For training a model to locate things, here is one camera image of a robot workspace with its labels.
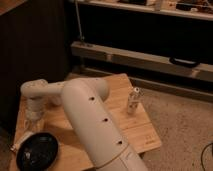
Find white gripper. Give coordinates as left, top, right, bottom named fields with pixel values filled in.
left=25, top=98, right=45, bottom=131

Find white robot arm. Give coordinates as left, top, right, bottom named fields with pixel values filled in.
left=21, top=78, right=148, bottom=171

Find black round bowl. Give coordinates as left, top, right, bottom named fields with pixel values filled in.
left=16, top=132, right=59, bottom=171

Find metal pole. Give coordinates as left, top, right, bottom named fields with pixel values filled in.
left=74, top=0, right=84, bottom=43

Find long grey case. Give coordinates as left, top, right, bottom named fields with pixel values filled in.
left=71, top=41, right=213, bottom=82

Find white shelf with clutter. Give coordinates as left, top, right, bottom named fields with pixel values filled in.
left=68, top=0, right=213, bottom=22

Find black case handle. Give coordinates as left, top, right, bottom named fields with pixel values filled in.
left=169, top=57, right=200, bottom=68

